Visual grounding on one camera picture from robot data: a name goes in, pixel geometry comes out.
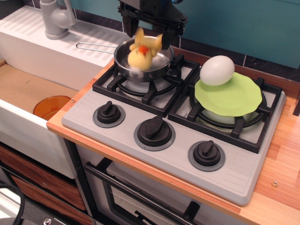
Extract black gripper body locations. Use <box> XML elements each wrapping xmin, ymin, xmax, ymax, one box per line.
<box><xmin>118</xmin><ymin>0</ymin><xmax>188</xmax><ymax>29</ymax></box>

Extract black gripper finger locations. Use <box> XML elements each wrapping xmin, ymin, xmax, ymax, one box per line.
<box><xmin>162</xmin><ymin>23</ymin><xmax>185</xmax><ymax>49</ymax></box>
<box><xmin>122</xmin><ymin>10</ymin><xmax>139</xmax><ymax>37</ymax></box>

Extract yellow stuffed duck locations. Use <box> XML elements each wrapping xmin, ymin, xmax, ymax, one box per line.
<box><xmin>127</xmin><ymin>28</ymin><xmax>163</xmax><ymax>71</ymax></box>

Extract white egg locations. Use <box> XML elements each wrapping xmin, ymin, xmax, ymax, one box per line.
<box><xmin>200</xmin><ymin>55</ymin><xmax>235</xmax><ymax>86</ymax></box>

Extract silver metal pan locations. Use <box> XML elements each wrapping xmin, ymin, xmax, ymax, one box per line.
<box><xmin>76</xmin><ymin>38</ymin><xmax>174</xmax><ymax>83</ymax></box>

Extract black left stove knob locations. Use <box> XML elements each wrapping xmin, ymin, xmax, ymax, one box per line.
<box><xmin>93</xmin><ymin>101</ymin><xmax>126</xmax><ymax>128</ymax></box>

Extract black stove knob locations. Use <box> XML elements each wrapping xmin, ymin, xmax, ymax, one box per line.
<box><xmin>188</xmin><ymin>140</ymin><xmax>225</xmax><ymax>172</ymax></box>
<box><xmin>134</xmin><ymin>116</ymin><xmax>176</xmax><ymax>151</ymax></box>
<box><xmin>93</xmin><ymin>101</ymin><xmax>126</xmax><ymax>128</ymax></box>

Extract green plate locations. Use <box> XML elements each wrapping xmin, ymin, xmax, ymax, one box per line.
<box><xmin>195</xmin><ymin>72</ymin><xmax>263</xmax><ymax>117</ymax></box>

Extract black middle stove knob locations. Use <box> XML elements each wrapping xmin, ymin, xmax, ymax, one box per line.
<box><xmin>134</xmin><ymin>116</ymin><xmax>176</xmax><ymax>151</ymax></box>

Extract grey toy stove top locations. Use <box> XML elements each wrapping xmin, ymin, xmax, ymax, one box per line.
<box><xmin>61</xmin><ymin>55</ymin><xmax>286</xmax><ymax>205</ymax></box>

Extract black right stove knob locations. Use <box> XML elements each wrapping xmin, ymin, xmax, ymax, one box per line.
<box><xmin>188</xmin><ymin>140</ymin><xmax>225</xmax><ymax>172</ymax></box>

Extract black left burner grate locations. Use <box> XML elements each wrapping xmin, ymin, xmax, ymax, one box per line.
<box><xmin>92</xmin><ymin>54</ymin><xmax>200</xmax><ymax>117</ymax></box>

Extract black burner grate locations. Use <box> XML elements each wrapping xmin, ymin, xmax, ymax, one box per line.
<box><xmin>92</xmin><ymin>54</ymin><xmax>200</xmax><ymax>117</ymax></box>
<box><xmin>168</xmin><ymin>76</ymin><xmax>284</xmax><ymax>154</ymax></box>

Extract grey toy faucet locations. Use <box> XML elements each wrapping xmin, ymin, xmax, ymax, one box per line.
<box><xmin>40</xmin><ymin>0</ymin><xmax>75</xmax><ymax>40</ymax></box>

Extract white toy sink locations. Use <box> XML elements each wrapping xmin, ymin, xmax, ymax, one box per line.
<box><xmin>0</xmin><ymin>6</ymin><xmax>127</xmax><ymax>179</ymax></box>

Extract orange plastic cup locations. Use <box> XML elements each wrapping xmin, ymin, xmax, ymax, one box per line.
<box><xmin>33</xmin><ymin>95</ymin><xmax>71</xmax><ymax>120</ymax></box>

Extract black right burner grate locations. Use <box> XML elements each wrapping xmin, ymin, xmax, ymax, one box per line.
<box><xmin>168</xmin><ymin>76</ymin><xmax>284</xmax><ymax>154</ymax></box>

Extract wooden drawer fronts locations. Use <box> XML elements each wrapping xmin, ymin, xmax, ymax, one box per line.
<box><xmin>0</xmin><ymin>143</ymin><xmax>92</xmax><ymax>225</ymax></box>

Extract oven door with handle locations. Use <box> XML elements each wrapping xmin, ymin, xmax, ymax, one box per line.
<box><xmin>84</xmin><ymin>157</ymin><xmax>202</xmax><ymax>225</ymax></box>

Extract black braided cable bottom left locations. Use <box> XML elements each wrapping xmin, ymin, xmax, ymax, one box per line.
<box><xmin>0</xmin><ymin>182</ymin><xmax>25</xmax><ymax>225</ymax></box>

